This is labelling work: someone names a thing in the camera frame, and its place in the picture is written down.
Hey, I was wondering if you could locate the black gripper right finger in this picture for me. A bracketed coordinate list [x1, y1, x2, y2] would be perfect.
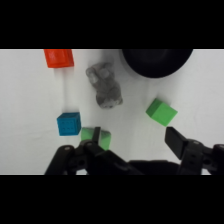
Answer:
[164, 126, 224, 176]

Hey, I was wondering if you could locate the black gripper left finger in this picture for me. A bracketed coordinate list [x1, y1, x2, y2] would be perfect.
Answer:
[44, 126, 141, 176]

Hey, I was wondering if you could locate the red cube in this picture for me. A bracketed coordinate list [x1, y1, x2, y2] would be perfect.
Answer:
[43, 49, 75, 69]

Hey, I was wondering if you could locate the green cube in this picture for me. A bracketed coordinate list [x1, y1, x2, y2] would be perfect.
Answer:
[80, 126, 112, 151]
[145, 97, 179, 127]

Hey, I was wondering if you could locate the blue cube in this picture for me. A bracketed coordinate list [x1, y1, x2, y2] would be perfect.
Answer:
[56, 111, 82, 137]

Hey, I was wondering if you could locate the black bowl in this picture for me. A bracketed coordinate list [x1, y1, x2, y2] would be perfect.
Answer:
[120, 49, 194, 79]

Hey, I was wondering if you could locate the grey plush toy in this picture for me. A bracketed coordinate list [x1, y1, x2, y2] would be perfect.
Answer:
[85, 62, 124, 109]

